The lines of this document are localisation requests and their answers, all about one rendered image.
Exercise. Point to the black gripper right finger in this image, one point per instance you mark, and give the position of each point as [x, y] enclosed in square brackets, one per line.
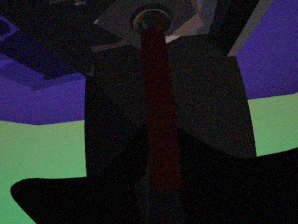
[215, 184]

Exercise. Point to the dark red peg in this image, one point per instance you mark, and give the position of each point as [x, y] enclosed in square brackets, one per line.
[161, 127]

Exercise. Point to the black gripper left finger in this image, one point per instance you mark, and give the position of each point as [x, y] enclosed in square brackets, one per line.
[120, 194]

